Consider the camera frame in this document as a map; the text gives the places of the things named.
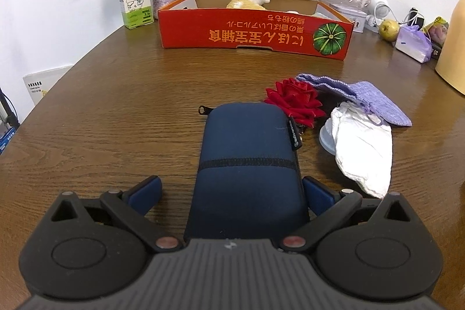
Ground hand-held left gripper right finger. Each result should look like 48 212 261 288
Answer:
280 176 416 254

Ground white sign board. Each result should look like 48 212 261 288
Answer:
22 65 73 106

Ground green apple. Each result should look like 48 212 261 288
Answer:
379 19 400 41

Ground purple knitted cloth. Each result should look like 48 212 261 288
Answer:
295 72 412 126

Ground silver tin box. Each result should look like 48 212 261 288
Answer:
330 3 367 33

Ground black charger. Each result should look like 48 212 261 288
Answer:
409 7 425 29

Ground blue white carton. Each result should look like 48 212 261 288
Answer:
0 125 19 156

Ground white round device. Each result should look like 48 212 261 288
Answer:
365 0 391 33

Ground navy zip case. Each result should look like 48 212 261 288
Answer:
183 103 309 241

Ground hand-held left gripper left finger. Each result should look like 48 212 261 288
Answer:
49 175 181 253

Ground yellow snack packet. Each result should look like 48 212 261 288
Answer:
423 17 450 58

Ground white face mask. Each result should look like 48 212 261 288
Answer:
319 101 394 200

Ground white cables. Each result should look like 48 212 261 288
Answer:
400 8 419 26

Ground black light stand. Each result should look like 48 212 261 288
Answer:
0 87 19 129

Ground red fabric rose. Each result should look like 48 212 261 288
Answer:
263 78 327 129

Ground purple tissue pack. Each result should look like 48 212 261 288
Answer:
395 25 433 64

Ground yellow thermos jug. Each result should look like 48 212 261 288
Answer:
435 0 465 95

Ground red cardboard box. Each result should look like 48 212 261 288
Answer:
157 0 354 63

